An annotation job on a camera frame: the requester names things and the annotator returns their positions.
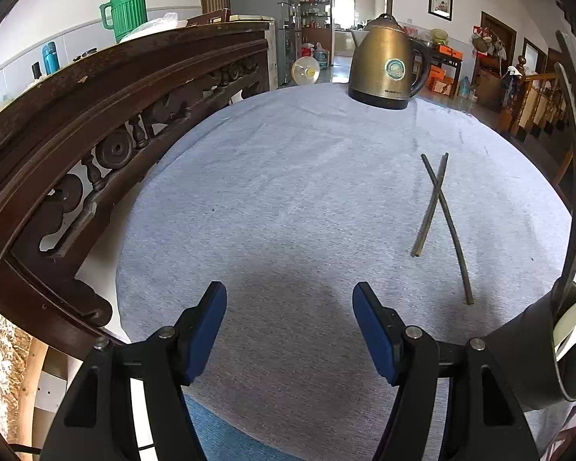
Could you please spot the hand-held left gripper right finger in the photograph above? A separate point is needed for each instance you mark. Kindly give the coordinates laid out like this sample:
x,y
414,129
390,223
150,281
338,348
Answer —
x,y
374,336

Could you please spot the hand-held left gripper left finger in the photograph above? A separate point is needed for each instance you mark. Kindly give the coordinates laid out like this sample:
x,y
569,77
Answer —
x,y
205,336

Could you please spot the slender black chopstick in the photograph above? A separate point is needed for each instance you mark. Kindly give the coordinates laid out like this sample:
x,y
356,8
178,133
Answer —
x,y
457,249
425,225

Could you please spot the dark metal utensil holder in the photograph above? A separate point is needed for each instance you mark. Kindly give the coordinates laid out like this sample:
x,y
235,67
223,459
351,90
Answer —
x,y
523,355

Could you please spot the white plastic spoon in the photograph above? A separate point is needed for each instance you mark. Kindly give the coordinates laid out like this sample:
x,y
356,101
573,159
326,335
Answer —
x,y
572,331

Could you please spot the blue-grey tablecloth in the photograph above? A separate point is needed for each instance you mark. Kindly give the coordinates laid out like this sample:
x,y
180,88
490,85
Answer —
x,y
293,192

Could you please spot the golden patterned board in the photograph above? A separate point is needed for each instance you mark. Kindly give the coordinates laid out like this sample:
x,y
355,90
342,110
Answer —
x,y
2,369

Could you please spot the carved dark wooden sideboard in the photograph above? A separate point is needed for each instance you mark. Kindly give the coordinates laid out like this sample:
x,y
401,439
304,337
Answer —
x,y
77,105

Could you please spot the orange cardboard box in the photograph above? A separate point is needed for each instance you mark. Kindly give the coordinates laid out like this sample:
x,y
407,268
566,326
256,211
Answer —
x,y
441,80

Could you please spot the blue water jug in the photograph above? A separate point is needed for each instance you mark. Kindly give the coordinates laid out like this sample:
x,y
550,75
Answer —
x,y
465,87

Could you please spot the small yellow fan heater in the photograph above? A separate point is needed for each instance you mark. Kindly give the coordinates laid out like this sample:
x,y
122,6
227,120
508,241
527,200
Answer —
x,y
306,71

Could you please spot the bronze electric kettle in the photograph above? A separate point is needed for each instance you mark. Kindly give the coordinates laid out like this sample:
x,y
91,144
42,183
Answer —
x,y
381,57

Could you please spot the clear water jug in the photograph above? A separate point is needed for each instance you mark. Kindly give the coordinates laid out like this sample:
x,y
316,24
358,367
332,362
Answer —
x,y
321,56

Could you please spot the dark wooden side table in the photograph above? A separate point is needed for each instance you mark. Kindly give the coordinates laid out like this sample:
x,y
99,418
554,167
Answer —
x,y
444,60

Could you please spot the white chest freezer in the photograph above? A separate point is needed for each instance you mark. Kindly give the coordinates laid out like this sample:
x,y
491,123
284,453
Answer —
x,y
269,48

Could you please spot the clear plastic bag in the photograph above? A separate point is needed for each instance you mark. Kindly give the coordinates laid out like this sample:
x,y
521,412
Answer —
x,y
153,26

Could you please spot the black flask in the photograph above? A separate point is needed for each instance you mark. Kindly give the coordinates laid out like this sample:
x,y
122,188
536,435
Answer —
x,y
36,70

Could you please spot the teal flask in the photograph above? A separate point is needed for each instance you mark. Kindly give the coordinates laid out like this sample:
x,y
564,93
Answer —
x,y
50,57

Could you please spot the dark wooden chair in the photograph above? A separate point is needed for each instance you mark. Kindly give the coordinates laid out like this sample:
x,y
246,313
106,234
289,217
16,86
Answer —
x,y
209,17

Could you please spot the green thermos jug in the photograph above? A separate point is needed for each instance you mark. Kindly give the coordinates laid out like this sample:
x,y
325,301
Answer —
x,y
129,7

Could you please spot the framed wall picture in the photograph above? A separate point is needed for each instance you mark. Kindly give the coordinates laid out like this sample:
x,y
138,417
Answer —
x,y
440,4

